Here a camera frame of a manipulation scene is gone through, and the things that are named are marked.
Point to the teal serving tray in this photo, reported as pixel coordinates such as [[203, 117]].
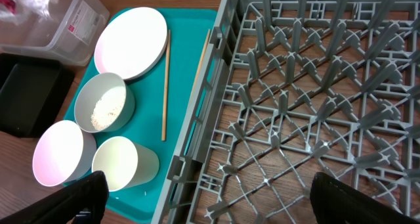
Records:
[[189, 28]]

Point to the clear plastic waste bin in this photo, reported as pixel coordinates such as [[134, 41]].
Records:
[[69, 36]]

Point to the grey bowl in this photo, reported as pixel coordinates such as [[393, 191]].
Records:
[[92, 92]]

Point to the small white plate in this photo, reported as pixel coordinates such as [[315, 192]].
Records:
[[63, 153]]

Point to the white cup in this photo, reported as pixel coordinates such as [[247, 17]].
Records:
[[125, 164]]

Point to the right wooden chopstick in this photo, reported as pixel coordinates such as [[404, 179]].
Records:
[[201, 60]]

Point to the grey dishwasher rack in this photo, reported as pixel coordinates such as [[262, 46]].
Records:
[[290, 88]]

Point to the wooden chopstick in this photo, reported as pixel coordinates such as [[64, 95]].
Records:
[[166, 88], [201, 60]]

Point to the black food waste tray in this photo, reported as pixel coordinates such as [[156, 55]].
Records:
[[32, 93]]

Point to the pile of white rice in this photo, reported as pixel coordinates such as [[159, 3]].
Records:
[[108, 108]]

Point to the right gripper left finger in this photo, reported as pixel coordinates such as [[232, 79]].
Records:
[[81, 202]]

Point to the large white plate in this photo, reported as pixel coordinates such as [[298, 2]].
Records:
[[132, 44]]

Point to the left wooden chopstick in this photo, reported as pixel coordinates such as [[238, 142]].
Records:
[[166, 88]]

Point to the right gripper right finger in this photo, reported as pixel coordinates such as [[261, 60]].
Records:
[[335, 202]]

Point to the red snack wrapper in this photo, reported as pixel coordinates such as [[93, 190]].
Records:
[[10, 5]]

